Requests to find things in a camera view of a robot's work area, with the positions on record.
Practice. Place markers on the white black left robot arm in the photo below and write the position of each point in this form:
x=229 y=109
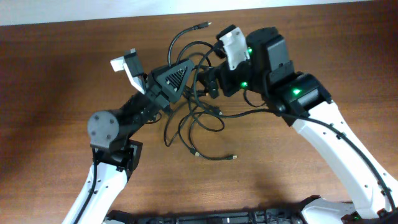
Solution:
x=115 y=154

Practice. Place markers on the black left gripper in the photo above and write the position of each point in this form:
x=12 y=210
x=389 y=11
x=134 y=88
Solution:
x=156 y=92

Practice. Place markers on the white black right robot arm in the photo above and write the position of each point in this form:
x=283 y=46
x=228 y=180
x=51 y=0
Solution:
x=259 y=62

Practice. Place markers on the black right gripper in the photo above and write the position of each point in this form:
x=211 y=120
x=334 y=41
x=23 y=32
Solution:
x=211 y=82

